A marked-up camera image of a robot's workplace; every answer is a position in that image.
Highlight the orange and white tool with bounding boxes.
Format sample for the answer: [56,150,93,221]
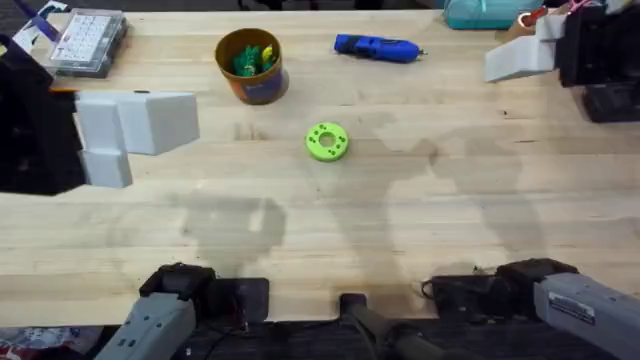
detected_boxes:
[516,5,550,29]

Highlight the blue electric screwdriver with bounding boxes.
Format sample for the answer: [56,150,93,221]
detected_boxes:
[332,33,428,65]

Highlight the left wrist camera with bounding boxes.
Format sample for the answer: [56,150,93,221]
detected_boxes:
[0,32,55,94]

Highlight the teal soft bag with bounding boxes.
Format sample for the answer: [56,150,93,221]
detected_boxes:
[441,0,547,31]

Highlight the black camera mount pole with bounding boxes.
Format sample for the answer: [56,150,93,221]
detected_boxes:
[338,292,454,360]

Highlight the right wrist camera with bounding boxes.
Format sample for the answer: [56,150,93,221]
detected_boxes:
[581,83,640,124]

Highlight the brown cardboard piece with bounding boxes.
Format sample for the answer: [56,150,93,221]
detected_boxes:
[495,22,539,44]

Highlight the green disc with holes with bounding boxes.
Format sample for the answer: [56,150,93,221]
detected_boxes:
[304,121,351,163]

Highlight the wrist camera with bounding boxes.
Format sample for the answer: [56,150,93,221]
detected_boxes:
[581,83,640,124]
[0,32,55,94]

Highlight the black rail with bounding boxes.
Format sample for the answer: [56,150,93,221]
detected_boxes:
[97,317,640,360]

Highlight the white packet with blue tool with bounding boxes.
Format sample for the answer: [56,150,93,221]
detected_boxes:
[11,0,70,52]

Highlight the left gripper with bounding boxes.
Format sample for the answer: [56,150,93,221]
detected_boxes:
[0,91,201,197]

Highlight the colourful printed sheet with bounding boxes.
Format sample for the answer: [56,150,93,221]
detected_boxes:
[0,324,104,360]

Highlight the brown tub with toys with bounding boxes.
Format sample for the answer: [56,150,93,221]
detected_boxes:
[214,27,291,107]

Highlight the clear plastic parts box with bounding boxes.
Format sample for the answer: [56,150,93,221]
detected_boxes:
[48,7,129,80]

